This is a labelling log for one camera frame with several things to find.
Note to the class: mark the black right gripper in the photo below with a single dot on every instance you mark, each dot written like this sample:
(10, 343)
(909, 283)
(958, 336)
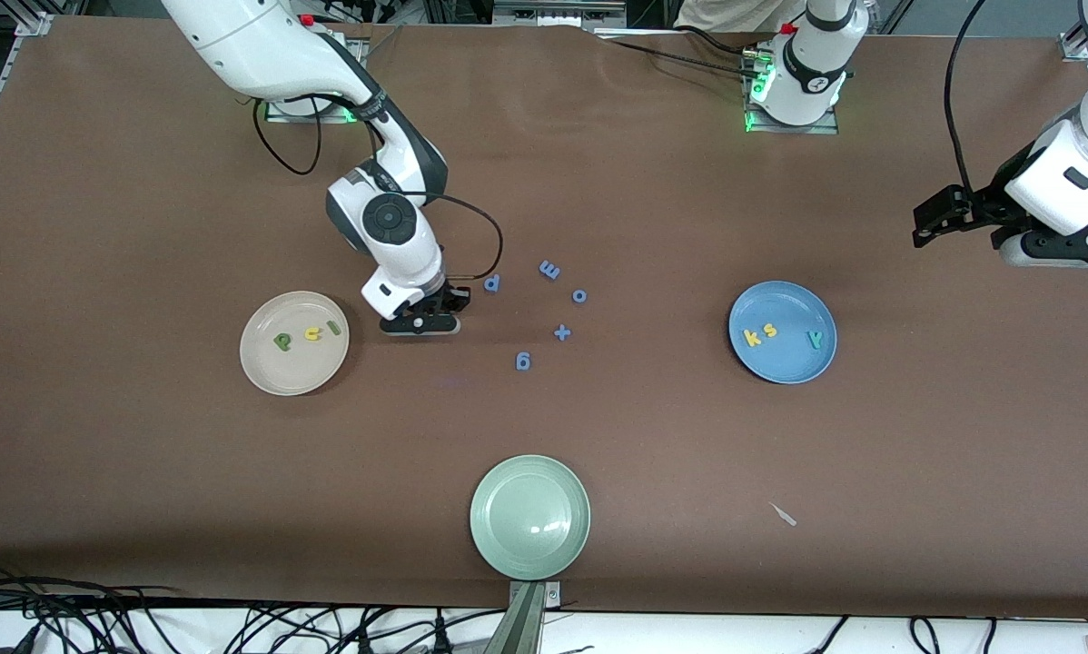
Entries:
(454, 296)

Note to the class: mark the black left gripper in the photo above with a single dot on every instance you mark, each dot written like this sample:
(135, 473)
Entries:
(986, 203)

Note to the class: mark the green letter p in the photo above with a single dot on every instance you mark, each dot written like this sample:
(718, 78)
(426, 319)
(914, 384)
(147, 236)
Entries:
(281, 341)

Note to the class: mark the teal letter y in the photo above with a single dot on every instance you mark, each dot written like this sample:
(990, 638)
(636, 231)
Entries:
(816, 341)

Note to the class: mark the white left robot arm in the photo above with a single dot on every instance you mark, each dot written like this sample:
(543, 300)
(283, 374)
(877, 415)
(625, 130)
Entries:
(1066, 173)

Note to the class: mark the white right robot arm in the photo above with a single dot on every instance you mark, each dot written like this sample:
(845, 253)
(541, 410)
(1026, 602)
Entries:
(390, 227)

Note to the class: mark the blue letter p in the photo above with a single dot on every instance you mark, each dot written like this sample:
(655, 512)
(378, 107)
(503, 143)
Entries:
(492, 283)

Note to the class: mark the blue letter m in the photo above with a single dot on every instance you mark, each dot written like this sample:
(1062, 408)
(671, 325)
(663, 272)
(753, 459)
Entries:
(549, 270)

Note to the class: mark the beige round plate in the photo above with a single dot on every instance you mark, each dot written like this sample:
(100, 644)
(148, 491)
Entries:
(294, 372)

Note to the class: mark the green round plate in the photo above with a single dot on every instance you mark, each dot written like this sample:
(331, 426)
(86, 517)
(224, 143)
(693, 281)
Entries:
(530, 518)

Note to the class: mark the blue round plate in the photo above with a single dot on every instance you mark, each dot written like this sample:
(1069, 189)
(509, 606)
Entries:
(785, 359)

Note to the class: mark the person in beige clothing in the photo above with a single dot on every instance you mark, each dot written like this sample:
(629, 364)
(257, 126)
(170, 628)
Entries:
(735, 14)

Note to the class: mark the white paper scrap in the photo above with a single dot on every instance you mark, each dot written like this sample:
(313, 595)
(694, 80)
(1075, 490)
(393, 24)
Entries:
(785, 516)

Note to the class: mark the brown table cover sheet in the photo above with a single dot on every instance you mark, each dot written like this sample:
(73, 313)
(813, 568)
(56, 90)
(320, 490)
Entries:
(144, 472)

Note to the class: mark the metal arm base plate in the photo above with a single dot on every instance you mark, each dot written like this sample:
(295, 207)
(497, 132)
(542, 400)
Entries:
(281, 114)
(816, 130)

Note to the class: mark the grey metal frame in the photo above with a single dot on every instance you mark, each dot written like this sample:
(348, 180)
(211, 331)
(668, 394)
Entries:
(553, 11)

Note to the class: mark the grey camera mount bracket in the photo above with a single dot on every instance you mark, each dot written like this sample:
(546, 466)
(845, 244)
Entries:
(526, 627)

